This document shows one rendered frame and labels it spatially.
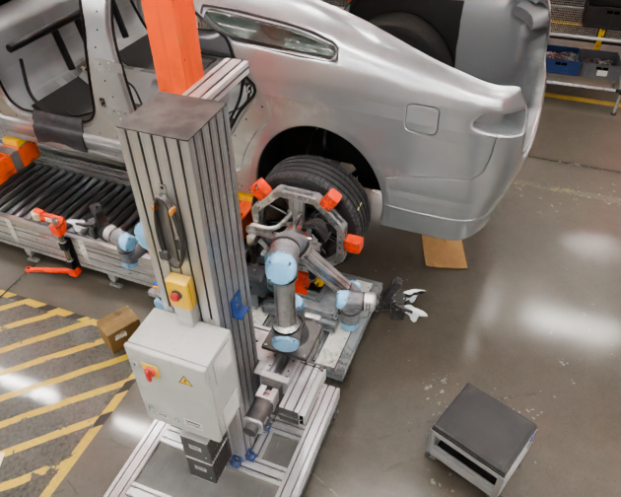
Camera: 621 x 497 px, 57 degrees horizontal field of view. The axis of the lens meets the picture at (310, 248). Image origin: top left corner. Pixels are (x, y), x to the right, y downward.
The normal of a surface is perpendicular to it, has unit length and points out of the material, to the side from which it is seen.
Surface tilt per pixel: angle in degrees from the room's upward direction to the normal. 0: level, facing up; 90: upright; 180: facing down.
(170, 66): 90
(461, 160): 90
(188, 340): 0
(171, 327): 0
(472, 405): 0
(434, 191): 90
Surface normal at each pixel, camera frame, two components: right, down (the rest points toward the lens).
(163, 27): -0.37, 0.62
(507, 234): -0.01, -0.76
